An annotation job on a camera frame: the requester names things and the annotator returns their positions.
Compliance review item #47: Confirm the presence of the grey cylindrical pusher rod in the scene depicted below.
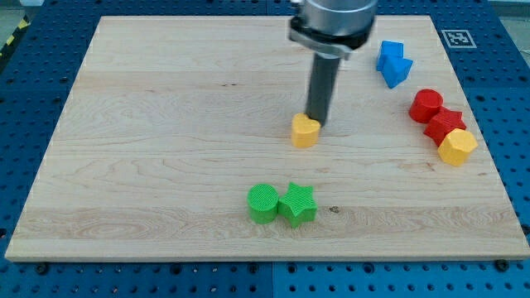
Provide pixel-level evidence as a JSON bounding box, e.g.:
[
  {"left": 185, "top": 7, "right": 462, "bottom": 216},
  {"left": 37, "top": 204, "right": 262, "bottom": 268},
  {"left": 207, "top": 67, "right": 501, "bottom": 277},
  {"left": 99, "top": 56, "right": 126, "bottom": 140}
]
[{"left": 306, "top": 52, "right": 340, "bottom": 126}]

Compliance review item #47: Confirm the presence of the yellow heart block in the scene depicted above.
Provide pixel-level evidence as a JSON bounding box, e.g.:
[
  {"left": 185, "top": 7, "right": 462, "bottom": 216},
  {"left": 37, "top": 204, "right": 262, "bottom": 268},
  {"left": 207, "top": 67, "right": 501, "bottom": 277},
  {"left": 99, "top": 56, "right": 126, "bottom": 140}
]
[{"left": 291, "top": 113, "right": 321, "bottom": 148}]

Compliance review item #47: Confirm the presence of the blue cube block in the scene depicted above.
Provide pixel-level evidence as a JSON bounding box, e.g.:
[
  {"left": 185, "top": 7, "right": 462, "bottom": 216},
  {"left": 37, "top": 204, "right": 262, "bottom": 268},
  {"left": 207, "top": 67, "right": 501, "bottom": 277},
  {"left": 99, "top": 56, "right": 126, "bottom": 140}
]
[{"left": 376, "top": 41, "right": 404, "bottom": 71}]

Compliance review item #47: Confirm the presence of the blue triangle block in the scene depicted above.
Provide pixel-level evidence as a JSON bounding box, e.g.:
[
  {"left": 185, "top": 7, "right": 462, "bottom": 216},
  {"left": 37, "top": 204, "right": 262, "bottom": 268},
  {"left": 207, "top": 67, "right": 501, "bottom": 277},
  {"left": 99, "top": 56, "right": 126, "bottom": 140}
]
[{"left": 381, "top": 56, "right": 413, "bottom": 89}]

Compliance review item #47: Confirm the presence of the red cylinder block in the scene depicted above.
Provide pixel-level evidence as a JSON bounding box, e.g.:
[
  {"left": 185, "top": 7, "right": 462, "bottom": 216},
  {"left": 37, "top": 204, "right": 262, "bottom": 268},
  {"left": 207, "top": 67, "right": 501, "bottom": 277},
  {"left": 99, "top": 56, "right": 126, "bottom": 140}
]
[{"left": 408, "top": 89, "right": 443, "bottom": 123}]

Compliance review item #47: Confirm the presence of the red star block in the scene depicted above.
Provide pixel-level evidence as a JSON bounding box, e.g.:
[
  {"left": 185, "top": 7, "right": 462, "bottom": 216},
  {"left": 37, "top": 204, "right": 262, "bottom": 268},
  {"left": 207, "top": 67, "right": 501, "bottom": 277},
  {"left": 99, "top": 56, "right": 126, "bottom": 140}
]
[{"left": 424, "top": 107, "right": 467, "bottom": 146}]

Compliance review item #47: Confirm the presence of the white fiducial marker tag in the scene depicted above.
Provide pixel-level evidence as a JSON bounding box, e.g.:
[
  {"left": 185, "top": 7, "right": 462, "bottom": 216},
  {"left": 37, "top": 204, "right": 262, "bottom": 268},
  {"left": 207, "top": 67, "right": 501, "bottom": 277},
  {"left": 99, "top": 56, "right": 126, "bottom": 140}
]
[{"left": 441, "top": 29, "right": 476, "bottom": 49}]

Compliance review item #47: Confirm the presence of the green star block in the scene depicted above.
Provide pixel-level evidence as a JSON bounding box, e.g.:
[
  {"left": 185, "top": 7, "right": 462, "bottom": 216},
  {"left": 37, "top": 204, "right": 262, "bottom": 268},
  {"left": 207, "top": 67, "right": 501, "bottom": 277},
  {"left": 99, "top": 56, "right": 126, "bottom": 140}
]
[{"left": 278, "top": 182, "right": 318, "bottom": 228}]

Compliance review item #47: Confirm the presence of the green cylinder block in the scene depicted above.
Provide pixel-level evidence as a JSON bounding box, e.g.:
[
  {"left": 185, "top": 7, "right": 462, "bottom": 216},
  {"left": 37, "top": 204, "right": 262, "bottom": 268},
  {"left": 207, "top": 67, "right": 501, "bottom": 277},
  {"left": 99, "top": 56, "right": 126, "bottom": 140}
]
[{"left": 247, "top": 184, "right": 279, "bottom": 224}]

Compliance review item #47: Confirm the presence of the yellow hexagon block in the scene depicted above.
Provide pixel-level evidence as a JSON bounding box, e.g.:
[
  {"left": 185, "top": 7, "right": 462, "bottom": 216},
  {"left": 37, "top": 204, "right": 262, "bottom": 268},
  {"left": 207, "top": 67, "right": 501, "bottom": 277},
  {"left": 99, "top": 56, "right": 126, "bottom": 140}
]
[{"left": 437, "top": 128, "right": 478, "bottom": 166}]

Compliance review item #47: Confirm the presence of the wooden board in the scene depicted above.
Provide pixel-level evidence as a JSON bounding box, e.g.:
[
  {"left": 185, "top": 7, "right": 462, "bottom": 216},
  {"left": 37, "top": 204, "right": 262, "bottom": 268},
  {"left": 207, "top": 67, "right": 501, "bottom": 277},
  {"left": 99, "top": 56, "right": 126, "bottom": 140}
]
[{"left": 6, "top": 16, "right": 529, "bottom": 262}]

